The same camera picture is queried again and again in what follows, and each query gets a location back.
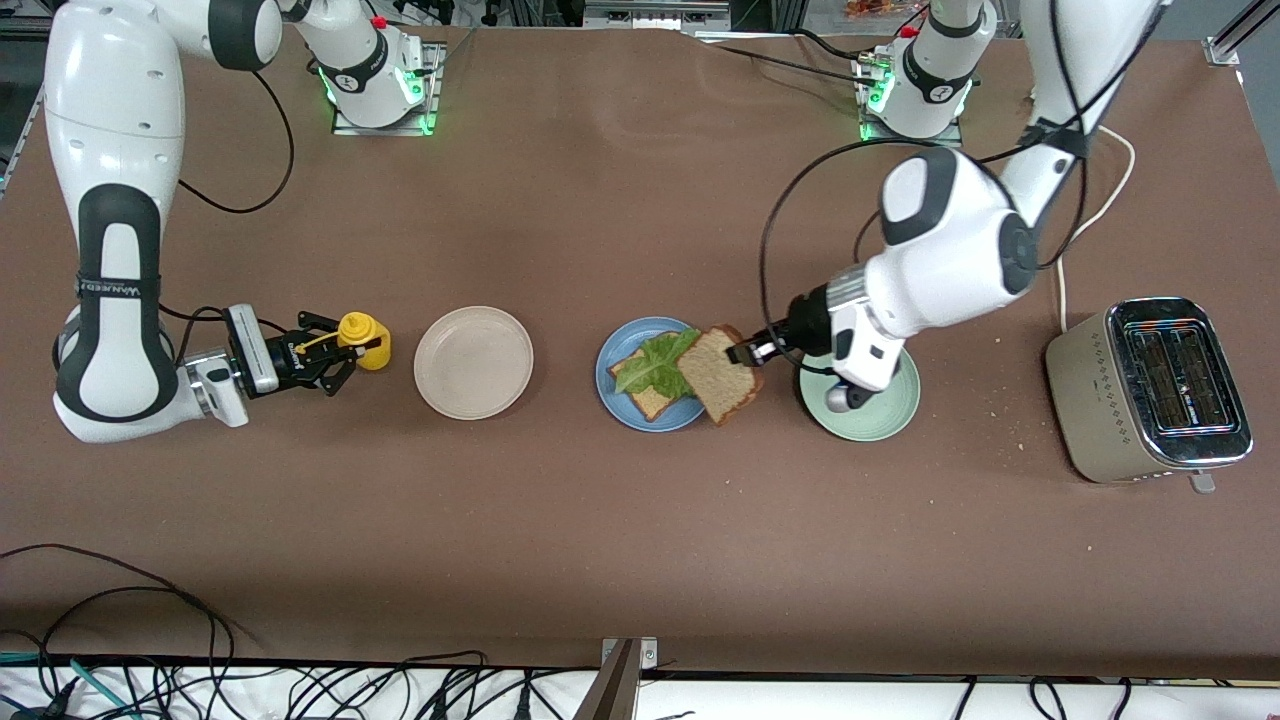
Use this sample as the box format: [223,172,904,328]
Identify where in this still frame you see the green lettuce leaf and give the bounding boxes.
[613,330,703,399]

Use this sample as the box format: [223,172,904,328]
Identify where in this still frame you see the black cable with plug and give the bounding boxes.
[400,655,491,720]
[490,665,561,720]

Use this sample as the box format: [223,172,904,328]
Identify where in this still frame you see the beige round plate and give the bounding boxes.
[413,305,535,421]

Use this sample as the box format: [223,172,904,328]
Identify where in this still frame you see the black base supply cable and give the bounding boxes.
[690,28,881,91]

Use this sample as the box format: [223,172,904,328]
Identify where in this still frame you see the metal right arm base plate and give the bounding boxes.
[332,42,443,137]

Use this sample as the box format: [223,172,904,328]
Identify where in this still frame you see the aluminium frame profile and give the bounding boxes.
[1203,0,1280,69]

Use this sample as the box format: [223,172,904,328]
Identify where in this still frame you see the white toaster power cord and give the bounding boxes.
[1030,84,1138,333]

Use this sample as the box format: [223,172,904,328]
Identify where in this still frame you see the grey power strip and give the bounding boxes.
[583,0,733,31]

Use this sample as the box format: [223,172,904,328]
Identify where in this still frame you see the grey metal edge bracket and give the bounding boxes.
[572,637,661,720]

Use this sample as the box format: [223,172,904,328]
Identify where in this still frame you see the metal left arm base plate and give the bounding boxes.
[858,50,966,148]

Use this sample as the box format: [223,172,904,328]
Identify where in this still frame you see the green round plate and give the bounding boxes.
[795,350,922,443]

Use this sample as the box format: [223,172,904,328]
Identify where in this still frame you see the blue round plate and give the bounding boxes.
[595,316,718,433]

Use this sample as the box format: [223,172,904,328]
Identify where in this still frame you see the long black looped cable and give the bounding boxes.
[0,543,263,720]

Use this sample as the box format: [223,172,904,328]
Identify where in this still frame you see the dark crust bread slice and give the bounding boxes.
[677,323,767,428]

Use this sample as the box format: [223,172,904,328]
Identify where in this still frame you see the light brown bread slice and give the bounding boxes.
[607,347,699,423]

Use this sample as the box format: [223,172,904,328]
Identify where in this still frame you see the teal cable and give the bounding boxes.
[0,650,136,720]

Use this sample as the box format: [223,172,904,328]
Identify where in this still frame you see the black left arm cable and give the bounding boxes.
[758,0,1171,373]

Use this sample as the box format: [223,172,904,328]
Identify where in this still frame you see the yellow mustard squeeze bottle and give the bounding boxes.
[300,312,393,372]

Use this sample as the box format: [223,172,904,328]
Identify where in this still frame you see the black right arm loop cable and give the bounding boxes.
[178,68,296,215]

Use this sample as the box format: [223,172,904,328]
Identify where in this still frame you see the beige chrome toaster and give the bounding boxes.
[1044,296,1255,495]

